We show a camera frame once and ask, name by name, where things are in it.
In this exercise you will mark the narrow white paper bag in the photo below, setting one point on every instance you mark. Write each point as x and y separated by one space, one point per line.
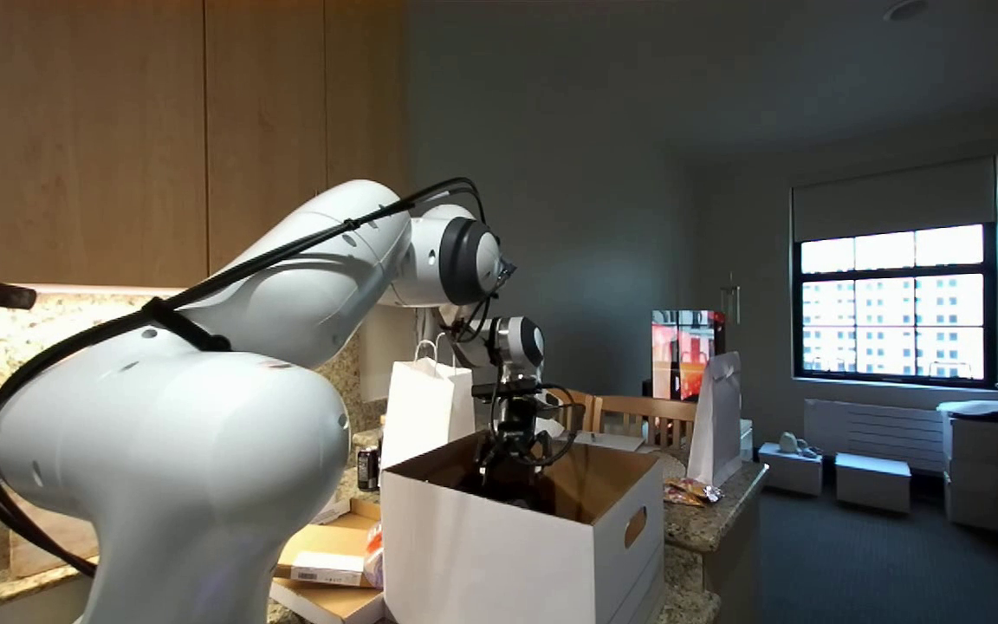
716 421

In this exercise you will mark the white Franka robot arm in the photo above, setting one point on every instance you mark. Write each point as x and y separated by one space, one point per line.
176 463

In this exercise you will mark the white window blind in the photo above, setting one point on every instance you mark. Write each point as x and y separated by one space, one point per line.
892 194

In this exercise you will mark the wooden chair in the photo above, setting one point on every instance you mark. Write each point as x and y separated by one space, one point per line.
650 417
580 411

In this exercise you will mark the dark jar wooden lid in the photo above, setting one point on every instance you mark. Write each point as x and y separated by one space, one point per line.
369 470

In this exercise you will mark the small brown cardboard box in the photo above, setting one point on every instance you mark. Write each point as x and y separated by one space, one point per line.
326 560

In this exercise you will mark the wooden wall cabinets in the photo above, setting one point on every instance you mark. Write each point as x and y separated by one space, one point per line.
118 140

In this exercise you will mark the wall radiator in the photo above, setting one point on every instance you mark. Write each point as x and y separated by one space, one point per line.
876 431

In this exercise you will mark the white ottoman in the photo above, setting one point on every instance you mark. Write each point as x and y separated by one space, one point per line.
792 471
870 482

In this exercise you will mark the big white cardboard box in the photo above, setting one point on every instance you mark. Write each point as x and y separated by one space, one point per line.
485 557

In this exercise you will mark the window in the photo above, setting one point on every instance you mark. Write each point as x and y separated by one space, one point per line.
899 307

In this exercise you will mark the red and white bottles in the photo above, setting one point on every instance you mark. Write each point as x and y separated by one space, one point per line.
684 346

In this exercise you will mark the white cabinet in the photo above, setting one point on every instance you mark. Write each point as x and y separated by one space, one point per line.
977 470

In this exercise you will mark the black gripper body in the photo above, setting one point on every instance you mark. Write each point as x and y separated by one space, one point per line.
518 421

